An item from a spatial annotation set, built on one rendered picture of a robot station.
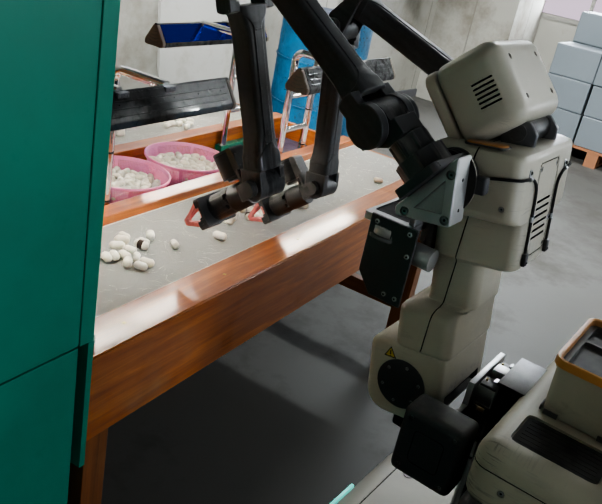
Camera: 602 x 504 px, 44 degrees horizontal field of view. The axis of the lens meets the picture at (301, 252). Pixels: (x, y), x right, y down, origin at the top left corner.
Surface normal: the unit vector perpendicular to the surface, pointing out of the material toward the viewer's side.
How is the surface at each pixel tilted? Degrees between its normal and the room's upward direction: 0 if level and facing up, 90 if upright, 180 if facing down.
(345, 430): 0
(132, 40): 90
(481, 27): 90
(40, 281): 90
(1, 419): 90
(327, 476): 0
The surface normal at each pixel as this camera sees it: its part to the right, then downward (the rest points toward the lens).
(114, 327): 0.18, -0.89
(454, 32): -0.59, 0.24
